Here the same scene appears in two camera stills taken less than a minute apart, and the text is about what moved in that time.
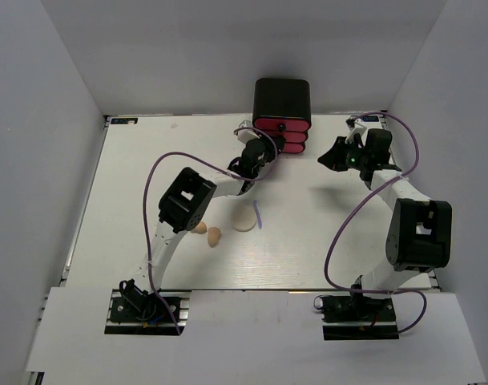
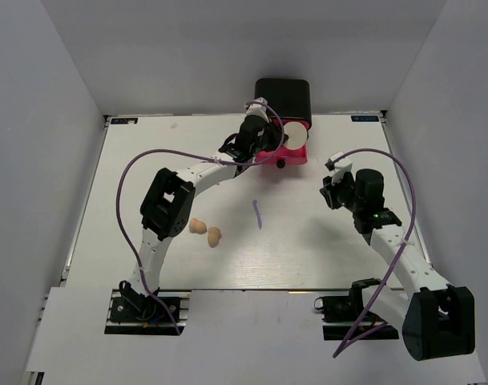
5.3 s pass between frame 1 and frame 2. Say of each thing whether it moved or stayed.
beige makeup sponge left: stayed
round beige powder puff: moved
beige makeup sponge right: stayed
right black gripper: moved
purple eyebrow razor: stayed
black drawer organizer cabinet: stayed
